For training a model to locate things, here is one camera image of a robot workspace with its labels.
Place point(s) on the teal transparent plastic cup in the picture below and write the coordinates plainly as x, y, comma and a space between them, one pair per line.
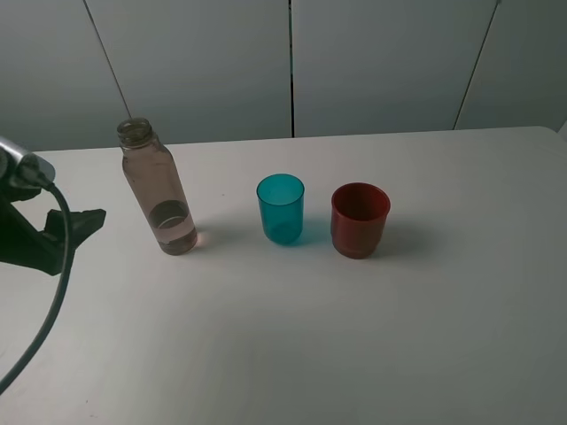
281, 203

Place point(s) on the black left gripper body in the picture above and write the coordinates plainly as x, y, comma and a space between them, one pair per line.
22, 244

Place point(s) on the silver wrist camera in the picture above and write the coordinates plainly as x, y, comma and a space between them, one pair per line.
23, 169

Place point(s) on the red plastic cup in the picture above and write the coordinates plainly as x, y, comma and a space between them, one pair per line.
358, 215

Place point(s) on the smoky transparent water bottle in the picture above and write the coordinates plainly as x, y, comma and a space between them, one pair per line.
151, 172

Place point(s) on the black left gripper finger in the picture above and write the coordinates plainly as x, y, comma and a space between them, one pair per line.
84, 225

